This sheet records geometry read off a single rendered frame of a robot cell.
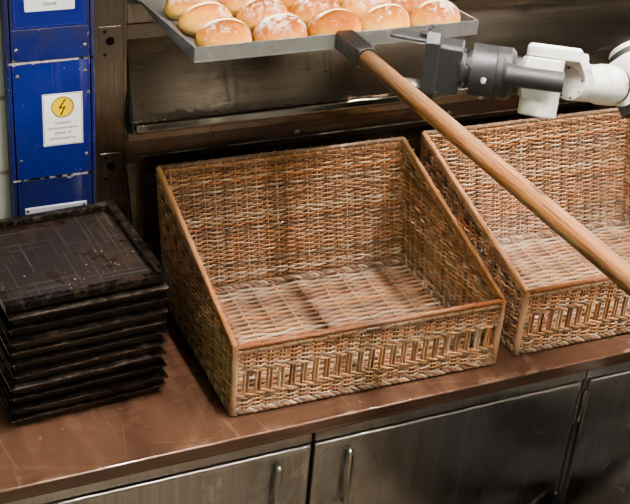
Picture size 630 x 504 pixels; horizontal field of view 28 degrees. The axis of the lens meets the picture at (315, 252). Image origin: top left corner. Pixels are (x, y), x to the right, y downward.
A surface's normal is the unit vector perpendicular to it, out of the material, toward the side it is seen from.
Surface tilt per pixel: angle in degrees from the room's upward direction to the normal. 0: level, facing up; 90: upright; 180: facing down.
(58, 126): 90
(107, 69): 90
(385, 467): 90
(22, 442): 0
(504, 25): 70
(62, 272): 0
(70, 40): 90
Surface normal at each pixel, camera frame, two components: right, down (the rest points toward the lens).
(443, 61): -0.18, 0.50
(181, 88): 0.41, 0.18
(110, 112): 0.41, 0.50
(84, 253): 0.07, -0.86
